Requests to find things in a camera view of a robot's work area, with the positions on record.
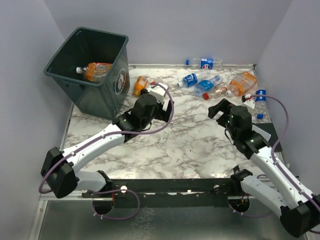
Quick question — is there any light blue label bottle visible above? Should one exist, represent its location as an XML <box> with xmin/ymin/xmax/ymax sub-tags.
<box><xmin>193</xmin><ymin>75</ymin><xmax>222</xmax><ymax>97</ymax></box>

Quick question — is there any clear bottle red print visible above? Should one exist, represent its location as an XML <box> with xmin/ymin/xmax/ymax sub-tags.
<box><xmin>202</xmin><ymin>82</ymin><xmax>228</xmax><ymax>101</ymax></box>

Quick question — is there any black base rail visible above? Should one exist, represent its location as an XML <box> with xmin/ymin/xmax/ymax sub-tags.
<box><xmin>81</xmin><ymin>177</ymin><xmax>251</xmax><ymax>208</ymax></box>

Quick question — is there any Pepsi bottle at back wall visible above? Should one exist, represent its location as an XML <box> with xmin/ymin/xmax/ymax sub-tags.
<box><xmin>185</xmin><ymin>58</ymin><xmax>224</xmax><ymax>69</ymax></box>

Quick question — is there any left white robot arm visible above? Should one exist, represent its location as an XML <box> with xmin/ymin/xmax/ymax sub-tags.
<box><xmin>38</xmin><ymin>93</ymin><xmax>174</xmax><ymax>199</ymax></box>

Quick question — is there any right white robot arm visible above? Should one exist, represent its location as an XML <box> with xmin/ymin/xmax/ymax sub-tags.
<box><xmin>208</xmin><ymin>99</ymin><xmax>320</xmax><ymax>238</ymax></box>

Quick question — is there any grey rectangular box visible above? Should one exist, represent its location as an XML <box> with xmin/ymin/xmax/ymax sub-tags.
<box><xmin>252</xmin><ymin>125</ymin><xmax>271</xmax><ymax>142</ymax></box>

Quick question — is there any large orange bottle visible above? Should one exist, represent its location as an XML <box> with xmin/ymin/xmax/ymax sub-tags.
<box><xmin>75</xmin><ymin>62</ymin><xmax>113</xmax><ymax>83</ymax></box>
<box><xmin>226</xmin><ymin>71</ymin><xmax>257</xmax><ymax>97</ymax></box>

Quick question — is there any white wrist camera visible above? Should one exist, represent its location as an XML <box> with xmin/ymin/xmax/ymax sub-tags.
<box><xmin>147</xmin><ymin>85</ymin><xmax>167</xmax><ymax>104</ymax></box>
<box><xmin>241</xmin><ymin>93</ymin><xmax>256</xmax><ymax>110</ymax></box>

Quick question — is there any clear bottle behind tea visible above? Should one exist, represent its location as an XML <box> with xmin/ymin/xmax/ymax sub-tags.
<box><xmin>149</xmin><ymin>77</ymin><xmax>163</xmax><ymax>87</ymax></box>

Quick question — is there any Pepsi bottle edge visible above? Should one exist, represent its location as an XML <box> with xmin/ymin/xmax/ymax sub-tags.
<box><xmin>255</xmin><ymin>87</ymin><xmax>267</xmax><ymax>120</ymax></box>

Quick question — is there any orange juice bottle left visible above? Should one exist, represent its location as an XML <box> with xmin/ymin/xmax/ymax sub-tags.
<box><xmin>132</xmin><ymin>76</ymin><xmax>148</xmax><ymax>98</ymax></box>

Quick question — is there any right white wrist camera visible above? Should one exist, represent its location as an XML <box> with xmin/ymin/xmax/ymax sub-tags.
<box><xmin>241</xmin><ymin>93</ymin><xmax>256</xmax><ymax>110</ymax></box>

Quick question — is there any dark green plastic bin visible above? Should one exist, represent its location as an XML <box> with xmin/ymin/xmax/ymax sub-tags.
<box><xmin>43</xmin><ymin>27</ymin><xmax>130</xmax><ymax>120</ymax></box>

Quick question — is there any blue label water bottle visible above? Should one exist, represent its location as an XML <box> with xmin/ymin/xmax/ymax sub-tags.
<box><xmin>177</xmin><ymin>69</ymin><xmax>211</xmax><ymax>88</ymax></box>

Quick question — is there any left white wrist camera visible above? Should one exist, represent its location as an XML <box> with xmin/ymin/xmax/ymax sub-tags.
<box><xmin>147</xmin><ymin>85</ymin><xmax>167</xmax><ymax>104</ymax></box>

